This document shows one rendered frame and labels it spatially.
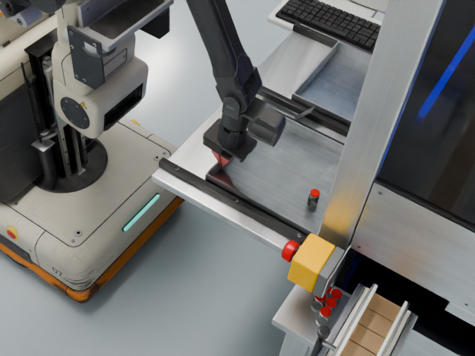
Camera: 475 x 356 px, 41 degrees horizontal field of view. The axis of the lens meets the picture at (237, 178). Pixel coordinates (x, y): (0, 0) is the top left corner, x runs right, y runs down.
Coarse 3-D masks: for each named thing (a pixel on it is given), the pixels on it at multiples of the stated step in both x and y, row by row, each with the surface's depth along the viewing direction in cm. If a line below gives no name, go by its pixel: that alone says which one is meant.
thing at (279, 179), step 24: (288, 120) 151; (264, 144) 149; (288, 144) 150; (312, 144) 150; (336, 144) 147; (216, 168) 141; (240, 168) 144; (264, 168) 144; (288, 168) 145; (312, 168) 146; (336, 168) 146; (240, 192) 135; (264, 192) 140; (288, 192) 140; (288, 216) 136; (312, 216) 137
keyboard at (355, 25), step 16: (288, 0) 198; (304, 0) 197; (288, 16) 193; (304, 16) 191; (320, 16) 192; (336, 16) 193; (352, 16) 194; (336, 32) 188; (352, 32) 188; (368, 32) 189; (368, 48) 185
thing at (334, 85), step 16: (336, 48) 172; (352, 48) 170; (320, 64) 165; (336, 64) 170; (352, 64) 171; (368, 64) 170; (304, 80) 160; (320, 80) 165; (336, 80) 166; (352, 80) 166; (304, 96) 161; (320, 96) 161; (336, 96) 162; (352, 96) 162; (320, 112) 155; (336, 112) 158; (352, 112) 159
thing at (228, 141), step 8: (216, 120) 137; (216, 128) 136; (224, 128) 129; (208, 136) 134; (216, 136) 134; (224, 136) 131; (232, 136) 130; (240, 136) 131; (248, 136) 136; (216, 144) 133; (224, 144) 132; (232, 144) 132; (240, 144) 133; (248, 144) 134; (256, 144) 135; (232, 152) 132; (240, 152) 133; (248, 152) 133; (240, 160) 132
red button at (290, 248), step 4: (292, 240) 117; (288, 244) 116; (292, 244) 116; (296, 244) 116; (284, 248) 116; (288, 248) 115; (292, 248) 115; (296, 248) 116; (284, 252) 115; (288, 252) 115; (292, 252) 115; (284, 256) 116; (288, 256) 115; (292, 256) 116; (288, 260) 116
